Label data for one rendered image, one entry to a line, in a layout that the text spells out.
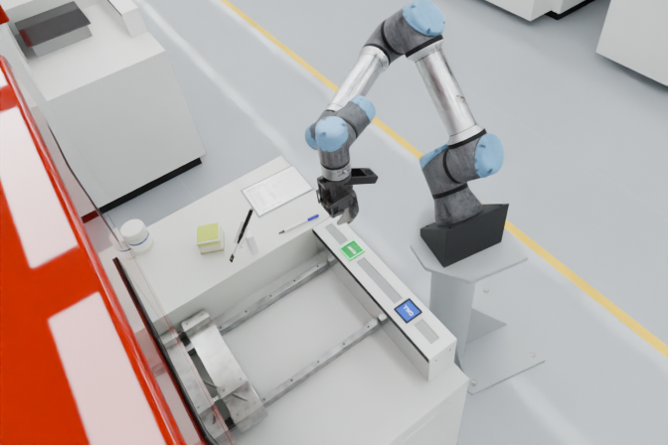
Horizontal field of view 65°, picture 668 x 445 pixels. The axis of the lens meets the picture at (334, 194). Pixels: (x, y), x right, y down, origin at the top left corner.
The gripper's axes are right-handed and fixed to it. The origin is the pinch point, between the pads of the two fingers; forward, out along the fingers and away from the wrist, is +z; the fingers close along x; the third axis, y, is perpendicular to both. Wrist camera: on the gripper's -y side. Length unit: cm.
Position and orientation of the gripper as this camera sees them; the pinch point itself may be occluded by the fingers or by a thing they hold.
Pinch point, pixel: (350, 218)
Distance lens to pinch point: 148.8
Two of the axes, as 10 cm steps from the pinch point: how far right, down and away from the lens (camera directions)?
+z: 1.0, 6.7, 7.4
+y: -8.2, 4.8, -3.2
